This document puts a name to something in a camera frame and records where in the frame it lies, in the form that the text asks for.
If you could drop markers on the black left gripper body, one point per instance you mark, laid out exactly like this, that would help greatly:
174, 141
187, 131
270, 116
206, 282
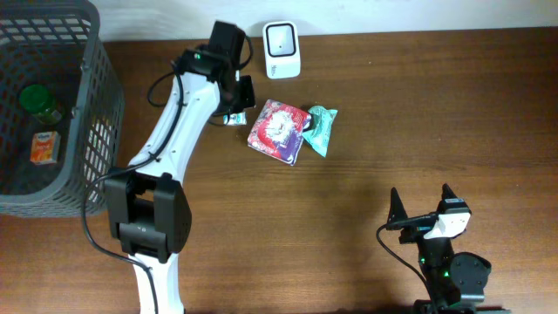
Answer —
230, 96

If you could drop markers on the mint green wipes packet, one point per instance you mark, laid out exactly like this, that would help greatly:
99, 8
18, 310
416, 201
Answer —
318, 136

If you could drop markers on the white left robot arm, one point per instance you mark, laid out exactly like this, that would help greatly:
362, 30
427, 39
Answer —
147, 208

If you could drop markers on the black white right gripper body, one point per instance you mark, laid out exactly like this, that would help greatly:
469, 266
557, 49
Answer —
415, 228

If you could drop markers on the orange tissue packet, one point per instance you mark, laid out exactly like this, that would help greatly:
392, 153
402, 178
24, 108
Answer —
45, 148

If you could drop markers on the red purple floral pack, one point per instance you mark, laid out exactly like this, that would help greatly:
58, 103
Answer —
278, 131

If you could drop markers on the grey plastic mesh basket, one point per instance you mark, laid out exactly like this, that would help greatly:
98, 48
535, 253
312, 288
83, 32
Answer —
57, 44

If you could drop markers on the green lid glass jar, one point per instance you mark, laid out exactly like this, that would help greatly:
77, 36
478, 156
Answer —
38, 101

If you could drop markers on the teal tissue packet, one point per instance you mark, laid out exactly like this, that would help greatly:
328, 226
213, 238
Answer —
235, 119

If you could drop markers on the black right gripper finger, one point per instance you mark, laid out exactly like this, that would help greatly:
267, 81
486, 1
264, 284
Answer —
448, 194
397, 213

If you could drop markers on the white black barcode scanner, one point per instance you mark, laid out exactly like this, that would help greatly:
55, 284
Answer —
282, 50

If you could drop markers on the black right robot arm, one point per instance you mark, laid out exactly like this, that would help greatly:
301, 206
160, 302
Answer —
455, 282

